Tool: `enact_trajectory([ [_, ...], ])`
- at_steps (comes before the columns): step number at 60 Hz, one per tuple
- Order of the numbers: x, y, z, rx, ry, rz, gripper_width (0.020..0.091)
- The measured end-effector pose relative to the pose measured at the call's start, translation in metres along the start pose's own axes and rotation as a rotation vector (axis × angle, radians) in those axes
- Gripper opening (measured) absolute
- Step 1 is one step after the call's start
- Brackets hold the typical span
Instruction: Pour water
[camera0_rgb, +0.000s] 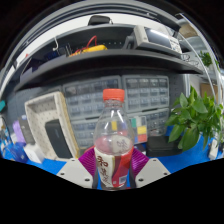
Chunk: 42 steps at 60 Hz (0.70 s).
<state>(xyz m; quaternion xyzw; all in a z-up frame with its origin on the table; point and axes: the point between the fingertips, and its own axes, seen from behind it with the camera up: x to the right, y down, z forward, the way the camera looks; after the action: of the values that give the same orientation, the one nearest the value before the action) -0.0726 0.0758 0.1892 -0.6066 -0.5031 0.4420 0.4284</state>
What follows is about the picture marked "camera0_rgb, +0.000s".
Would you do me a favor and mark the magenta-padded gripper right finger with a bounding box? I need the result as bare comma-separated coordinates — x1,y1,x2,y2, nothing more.
129,148,172,189

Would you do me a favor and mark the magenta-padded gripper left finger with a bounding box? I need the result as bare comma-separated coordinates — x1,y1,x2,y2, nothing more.
56,147,98,189

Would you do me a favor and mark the clear red-capped drink bottle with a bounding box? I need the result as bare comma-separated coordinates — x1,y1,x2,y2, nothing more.
92,88,136,191

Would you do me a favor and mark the flat black box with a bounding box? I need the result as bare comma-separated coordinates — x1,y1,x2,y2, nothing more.
145,134,184,158

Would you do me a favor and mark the black zip case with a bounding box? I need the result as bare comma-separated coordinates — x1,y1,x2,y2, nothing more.
44,119,73,159

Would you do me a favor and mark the grey small-parts drawer cabinet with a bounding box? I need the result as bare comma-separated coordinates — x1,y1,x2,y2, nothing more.
146,108,169,134
121,74,170,113
71,118,101,148
63,75,123,119

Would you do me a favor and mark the clear box with colourful parts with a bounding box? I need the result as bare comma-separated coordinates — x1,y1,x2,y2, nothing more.
129,114,149,145

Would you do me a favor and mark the white cardboard box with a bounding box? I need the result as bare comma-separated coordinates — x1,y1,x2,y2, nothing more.
23,143,46,164

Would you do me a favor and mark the dark grey upright box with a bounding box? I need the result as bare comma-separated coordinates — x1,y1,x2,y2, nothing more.
18,114,36,146

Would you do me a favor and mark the white power adapter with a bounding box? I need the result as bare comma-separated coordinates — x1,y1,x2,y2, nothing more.
208,139,220,160

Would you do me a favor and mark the green potted plant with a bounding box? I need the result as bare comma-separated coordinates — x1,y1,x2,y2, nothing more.
164,85,224,153

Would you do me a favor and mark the beige perforated tray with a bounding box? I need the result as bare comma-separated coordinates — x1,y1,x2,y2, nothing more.
24,91,80,162

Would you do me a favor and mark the dark shelf unit with equipment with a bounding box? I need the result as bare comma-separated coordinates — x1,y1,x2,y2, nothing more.
6,14,214,93

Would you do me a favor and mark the white metal shelf rack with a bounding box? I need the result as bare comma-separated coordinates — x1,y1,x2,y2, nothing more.
176,13,224,101

